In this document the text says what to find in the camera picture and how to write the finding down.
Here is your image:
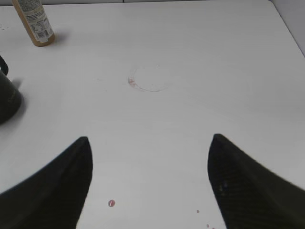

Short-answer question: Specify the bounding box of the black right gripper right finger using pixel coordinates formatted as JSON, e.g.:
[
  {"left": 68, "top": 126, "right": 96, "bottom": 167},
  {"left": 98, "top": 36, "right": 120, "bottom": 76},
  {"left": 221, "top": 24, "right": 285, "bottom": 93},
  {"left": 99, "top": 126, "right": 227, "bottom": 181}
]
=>
[{"left": 207, "top": 134, "right": 305, "bottom": 229}]

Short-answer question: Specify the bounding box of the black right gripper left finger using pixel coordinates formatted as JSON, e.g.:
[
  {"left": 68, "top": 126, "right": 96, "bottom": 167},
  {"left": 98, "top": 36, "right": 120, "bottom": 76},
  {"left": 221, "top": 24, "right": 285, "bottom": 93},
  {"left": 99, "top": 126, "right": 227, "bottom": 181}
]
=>
[{"left": 0, "top": 136, "right": 92, "bottom": 229}]

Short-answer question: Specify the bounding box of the black mug white interior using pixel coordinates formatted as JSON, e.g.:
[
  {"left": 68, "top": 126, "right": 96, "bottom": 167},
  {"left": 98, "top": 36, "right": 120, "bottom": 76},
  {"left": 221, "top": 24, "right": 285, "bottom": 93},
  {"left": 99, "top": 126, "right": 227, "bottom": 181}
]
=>
[{"left": 0, "top": 57, "right": 22, "bottom": 124}]

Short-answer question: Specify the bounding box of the orange juice bottle white cap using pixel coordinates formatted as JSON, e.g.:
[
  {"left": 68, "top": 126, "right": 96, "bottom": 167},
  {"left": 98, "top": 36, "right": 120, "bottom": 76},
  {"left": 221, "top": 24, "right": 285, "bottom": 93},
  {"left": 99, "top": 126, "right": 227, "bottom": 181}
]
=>
[{"left": 12, "top": 0, "right": 55, "bottom": 47}]

